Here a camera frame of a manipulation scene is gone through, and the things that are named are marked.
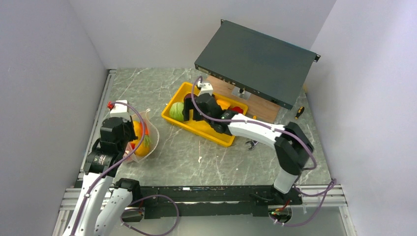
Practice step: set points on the silver open end wrench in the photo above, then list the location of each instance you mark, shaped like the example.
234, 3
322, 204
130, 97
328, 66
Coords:
251, 144

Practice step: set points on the clear zip top bag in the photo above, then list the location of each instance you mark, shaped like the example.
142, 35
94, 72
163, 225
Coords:
153, 134

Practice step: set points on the green cabbage toy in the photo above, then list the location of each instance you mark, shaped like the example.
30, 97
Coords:
176, 111

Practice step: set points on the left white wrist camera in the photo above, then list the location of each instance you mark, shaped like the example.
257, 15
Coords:
119, 110

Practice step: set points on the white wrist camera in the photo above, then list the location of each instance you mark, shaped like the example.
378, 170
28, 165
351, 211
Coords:
119, 110
204, 88

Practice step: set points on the yellow plastic tray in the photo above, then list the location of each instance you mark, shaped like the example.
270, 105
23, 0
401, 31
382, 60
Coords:
200, 128

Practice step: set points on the black yellow screwdriver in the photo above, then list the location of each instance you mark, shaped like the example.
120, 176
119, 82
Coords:
299, 112

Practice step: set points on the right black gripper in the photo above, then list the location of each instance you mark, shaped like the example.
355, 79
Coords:
188, 105

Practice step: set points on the brown wooden board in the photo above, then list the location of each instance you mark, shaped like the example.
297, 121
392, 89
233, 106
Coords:
264, 110

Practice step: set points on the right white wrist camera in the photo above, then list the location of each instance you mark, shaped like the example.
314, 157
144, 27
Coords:
204, 88

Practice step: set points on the dark grey rack device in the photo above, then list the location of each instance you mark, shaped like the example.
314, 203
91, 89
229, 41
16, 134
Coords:
265, 66

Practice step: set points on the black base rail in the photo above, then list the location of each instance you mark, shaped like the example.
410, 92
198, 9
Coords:
155, 202

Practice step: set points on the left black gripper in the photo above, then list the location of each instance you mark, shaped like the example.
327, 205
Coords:
128, 124

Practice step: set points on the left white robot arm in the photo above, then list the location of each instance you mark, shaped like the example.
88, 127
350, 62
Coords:
102, 201

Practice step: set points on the yellow bell pepper toy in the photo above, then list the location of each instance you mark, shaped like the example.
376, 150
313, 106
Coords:
224, 105

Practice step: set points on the red bell pepper toy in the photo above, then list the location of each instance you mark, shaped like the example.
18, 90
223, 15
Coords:
237, 109

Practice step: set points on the orange mango toy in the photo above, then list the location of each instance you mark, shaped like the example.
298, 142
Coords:
141, 149

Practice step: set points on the orange carrot toy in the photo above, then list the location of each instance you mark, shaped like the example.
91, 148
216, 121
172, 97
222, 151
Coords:
145, 131

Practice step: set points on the aluminium frame rail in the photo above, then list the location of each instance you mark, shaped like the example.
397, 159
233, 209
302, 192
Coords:
316, 196

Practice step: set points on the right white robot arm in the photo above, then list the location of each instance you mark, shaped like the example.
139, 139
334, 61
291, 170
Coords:
292, 147

